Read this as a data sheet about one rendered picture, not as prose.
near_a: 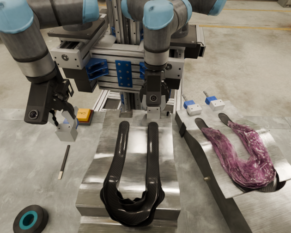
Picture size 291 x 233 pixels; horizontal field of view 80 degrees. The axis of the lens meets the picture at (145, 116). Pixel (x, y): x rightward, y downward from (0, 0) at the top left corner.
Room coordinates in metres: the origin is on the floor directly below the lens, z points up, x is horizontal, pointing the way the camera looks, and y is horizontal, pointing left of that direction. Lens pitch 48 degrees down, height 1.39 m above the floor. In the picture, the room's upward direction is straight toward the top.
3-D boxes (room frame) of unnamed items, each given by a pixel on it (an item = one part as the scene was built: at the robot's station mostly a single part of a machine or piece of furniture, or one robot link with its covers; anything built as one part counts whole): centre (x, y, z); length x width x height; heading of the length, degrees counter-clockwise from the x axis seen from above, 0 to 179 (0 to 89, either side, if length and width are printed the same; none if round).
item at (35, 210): (0.11, 0.33, 0.82); 0.08 x 0.08 x 0.04
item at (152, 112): (0.50, -0.03, 0.89); 0.13 x 0.05 x 0.05; 178
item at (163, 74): (0.49, -0.03, 1.05); 0.09 x 0.08 x 0.12; 178
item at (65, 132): (0.39, 0.26, 0.92); 0.13 x 0.05 x 0.05; 178
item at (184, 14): (0.58, -0.07, 1.21); 0.11 x 0.11 x 0.08; 56
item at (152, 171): (0.25, 0.03, 0.92); 0.35 x 0.16 x 0.09; 178
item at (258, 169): (0.31, -0.31, 0.90); 0.26 x 0.18 x 0.08; 15
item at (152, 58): (0.48, -0.03, 1.13); 0.08 x 0.08 x 0.05
